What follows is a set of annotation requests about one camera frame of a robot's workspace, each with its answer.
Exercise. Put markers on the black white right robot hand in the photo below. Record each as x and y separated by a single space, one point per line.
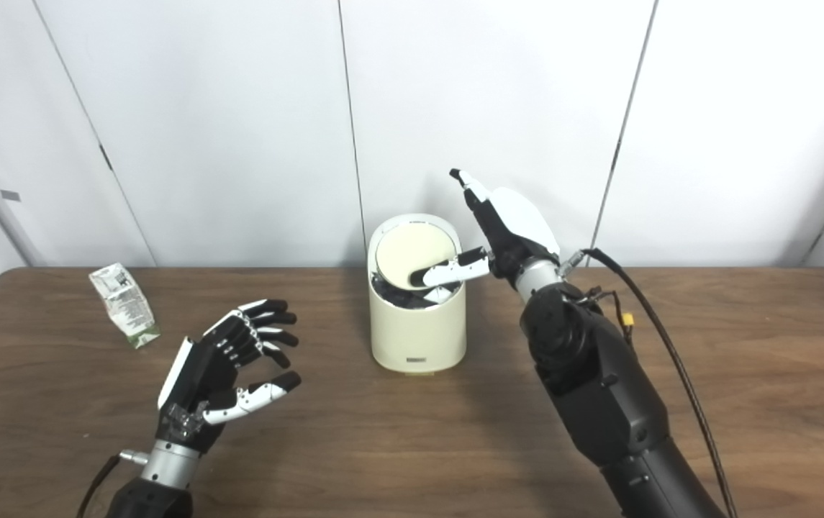
516 230

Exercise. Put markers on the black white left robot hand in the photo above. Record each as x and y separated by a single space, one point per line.
199 374

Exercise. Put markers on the white green milk carton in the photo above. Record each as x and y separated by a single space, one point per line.
125 306

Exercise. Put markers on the cream round bin lid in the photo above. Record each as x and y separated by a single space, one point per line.
404 255

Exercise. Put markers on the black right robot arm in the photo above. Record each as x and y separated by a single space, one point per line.
599 388

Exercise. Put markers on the black bin liner bag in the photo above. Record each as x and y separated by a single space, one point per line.
401 296

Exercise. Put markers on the cream-colored bin body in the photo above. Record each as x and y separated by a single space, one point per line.
419 334

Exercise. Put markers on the small grey wall tag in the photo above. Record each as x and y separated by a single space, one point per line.
10 196

